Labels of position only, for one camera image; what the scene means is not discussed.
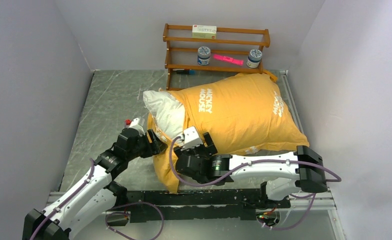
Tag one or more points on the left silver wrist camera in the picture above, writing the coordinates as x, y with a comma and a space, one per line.
137, 124

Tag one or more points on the blue white jar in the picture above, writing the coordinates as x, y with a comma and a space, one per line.
254, 58
203, 55

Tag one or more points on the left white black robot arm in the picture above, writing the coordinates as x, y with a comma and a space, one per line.
95, 192

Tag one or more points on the wooden three-tier shelf rack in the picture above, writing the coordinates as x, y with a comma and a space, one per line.
181, 49

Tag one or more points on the white pillow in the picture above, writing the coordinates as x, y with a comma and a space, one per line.
167, 113

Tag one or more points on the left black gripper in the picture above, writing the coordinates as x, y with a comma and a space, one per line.
155, 144

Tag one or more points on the right blue white jar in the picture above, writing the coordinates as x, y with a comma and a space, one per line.
254, 58

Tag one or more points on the left blue white jar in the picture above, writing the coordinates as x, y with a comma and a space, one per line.
203, 55

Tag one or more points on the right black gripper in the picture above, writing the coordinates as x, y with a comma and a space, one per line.
210, 149

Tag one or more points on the black blue marker pen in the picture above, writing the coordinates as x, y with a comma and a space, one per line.
184, 71

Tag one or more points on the orange Mickey Mouse pillowcase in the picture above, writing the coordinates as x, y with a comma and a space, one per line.
243, 114

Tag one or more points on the white green cardboard box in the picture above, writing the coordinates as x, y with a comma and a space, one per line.
204, 31

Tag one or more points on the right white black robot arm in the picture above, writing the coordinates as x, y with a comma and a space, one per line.
289, 173

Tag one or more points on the pink plastic strip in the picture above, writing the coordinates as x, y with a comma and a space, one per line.
228, 59

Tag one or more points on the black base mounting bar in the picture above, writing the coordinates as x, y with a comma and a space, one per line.
153, 205

